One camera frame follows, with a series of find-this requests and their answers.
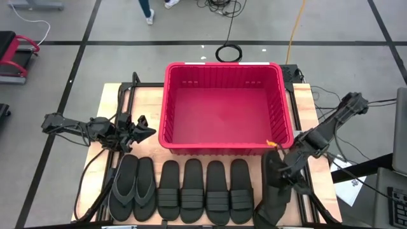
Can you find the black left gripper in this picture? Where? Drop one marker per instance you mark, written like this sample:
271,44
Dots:
124,136

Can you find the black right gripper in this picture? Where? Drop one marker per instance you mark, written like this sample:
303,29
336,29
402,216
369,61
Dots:
294,160

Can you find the black slide sandal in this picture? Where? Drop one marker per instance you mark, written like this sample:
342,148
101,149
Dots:
270,165
169,175
217,178
241,175
192,175
270,216

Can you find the red plastic ribbed bin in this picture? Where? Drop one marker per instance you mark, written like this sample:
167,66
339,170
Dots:
222,121

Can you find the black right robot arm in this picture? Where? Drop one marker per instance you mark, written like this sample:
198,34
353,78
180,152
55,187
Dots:
334,122

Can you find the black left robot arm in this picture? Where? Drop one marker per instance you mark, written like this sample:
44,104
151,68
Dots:
63,122

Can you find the white paper sheet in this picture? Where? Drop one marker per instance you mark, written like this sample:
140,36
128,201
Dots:
349,191

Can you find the black metal beam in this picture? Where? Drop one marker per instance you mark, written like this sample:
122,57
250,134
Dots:
365,167

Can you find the short white tape strip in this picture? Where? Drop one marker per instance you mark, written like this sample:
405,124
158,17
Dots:
194,63

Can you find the black clamp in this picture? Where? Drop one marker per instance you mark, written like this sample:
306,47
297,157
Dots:
164,224

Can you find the grey desk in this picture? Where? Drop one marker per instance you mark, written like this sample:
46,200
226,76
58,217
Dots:
381,206

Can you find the black power supply box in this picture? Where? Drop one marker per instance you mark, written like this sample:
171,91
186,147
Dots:
287,73

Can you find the long white tape strip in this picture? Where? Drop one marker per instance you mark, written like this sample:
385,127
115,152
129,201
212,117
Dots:
254,63

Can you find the black keyboard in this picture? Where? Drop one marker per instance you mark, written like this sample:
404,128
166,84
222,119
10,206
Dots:
399,210

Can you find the person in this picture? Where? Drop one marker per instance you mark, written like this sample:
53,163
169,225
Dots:
145,8

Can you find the grey computer monitor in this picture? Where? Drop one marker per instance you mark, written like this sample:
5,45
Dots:
401,133

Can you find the black chair base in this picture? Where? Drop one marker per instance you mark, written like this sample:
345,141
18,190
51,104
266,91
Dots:
3,111

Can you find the red and black cart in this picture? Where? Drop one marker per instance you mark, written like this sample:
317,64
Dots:
9,51

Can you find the grey metal stand base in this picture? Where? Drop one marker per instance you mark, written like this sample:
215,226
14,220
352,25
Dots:
35,4

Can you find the black aluminium frame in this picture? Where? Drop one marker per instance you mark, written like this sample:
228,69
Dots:
290,95
143,85

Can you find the silver metal bracket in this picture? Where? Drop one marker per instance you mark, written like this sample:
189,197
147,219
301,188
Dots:
294,227
119,227

